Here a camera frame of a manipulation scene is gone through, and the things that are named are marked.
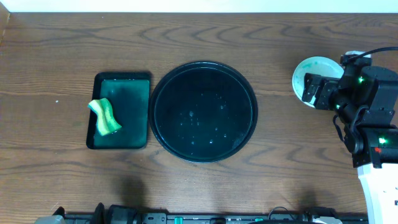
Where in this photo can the green plate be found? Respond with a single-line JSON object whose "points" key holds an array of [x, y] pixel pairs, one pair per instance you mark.
{"points": [[317, 65]]}

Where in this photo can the green sponge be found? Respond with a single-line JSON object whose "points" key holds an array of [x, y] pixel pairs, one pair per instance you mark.
{"points": [[106, 123]]}

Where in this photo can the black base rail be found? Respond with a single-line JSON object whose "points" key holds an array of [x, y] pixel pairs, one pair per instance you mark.
{"points": [[117, 214]]}

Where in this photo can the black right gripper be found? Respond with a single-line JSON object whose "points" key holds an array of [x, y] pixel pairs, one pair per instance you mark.
{"points": [[331, 87]]}

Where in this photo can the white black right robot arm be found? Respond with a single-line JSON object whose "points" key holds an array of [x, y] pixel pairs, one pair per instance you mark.
{"points": [[363, 99]]}

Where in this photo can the round black tray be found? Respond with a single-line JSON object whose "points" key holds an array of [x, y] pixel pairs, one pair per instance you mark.
{"points": [[203, 111]]}

